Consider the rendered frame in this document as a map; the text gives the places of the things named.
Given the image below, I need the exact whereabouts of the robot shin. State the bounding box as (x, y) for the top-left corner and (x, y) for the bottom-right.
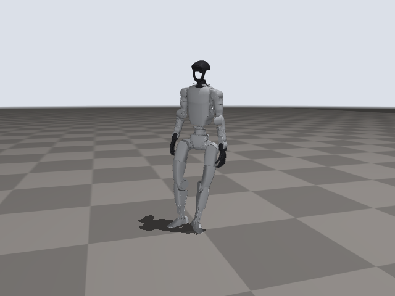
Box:
(173, 183), (188, 220)
(194, 187), (209, 224)

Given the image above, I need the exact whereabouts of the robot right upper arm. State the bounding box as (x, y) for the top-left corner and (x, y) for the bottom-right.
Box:
(177, 87), (189, 119)

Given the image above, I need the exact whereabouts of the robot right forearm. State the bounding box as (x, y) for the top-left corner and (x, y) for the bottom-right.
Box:
(172, 116), (184, 138)

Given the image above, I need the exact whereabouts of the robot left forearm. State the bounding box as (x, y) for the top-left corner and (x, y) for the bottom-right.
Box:
(217, 116), (227, 149)

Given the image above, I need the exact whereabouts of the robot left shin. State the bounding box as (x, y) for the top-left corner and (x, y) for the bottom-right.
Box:
(194, 187), (209, 224)

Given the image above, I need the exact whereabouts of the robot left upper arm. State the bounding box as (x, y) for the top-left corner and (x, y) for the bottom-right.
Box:
(210, 89), (223, 125)

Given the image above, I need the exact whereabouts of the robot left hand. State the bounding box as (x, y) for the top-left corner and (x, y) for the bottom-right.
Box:
(215, 143), (227, 168)

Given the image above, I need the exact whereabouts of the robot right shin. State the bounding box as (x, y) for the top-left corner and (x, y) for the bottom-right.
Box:
(173, 183), (188, 220)

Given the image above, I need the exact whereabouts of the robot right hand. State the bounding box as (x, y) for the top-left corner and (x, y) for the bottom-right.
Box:
(170, 133), (178, 155)

